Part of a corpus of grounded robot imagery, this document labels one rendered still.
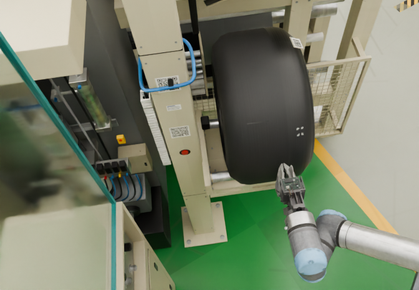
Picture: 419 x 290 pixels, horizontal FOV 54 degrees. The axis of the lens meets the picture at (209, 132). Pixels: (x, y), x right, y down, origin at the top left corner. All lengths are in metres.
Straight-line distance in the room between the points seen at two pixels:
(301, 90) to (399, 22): 2.56
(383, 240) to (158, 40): 0.87
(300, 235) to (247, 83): 0.51
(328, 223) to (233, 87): 0.54
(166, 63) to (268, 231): 1.65
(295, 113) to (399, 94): 2.06
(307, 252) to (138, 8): 0.81
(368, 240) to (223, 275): 1.40
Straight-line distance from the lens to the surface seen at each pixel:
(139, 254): 1.76
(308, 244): 1.27
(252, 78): 1.38
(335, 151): 2.99
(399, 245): 1.34
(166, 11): 1.13
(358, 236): 1.38
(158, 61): 1.26
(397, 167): 3.04
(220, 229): 2.68
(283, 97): 1.38
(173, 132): 1.58
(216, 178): 1.81
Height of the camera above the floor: 2.55
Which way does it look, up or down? 58 degrees down
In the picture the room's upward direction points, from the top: 7 degrees counter-clockwise
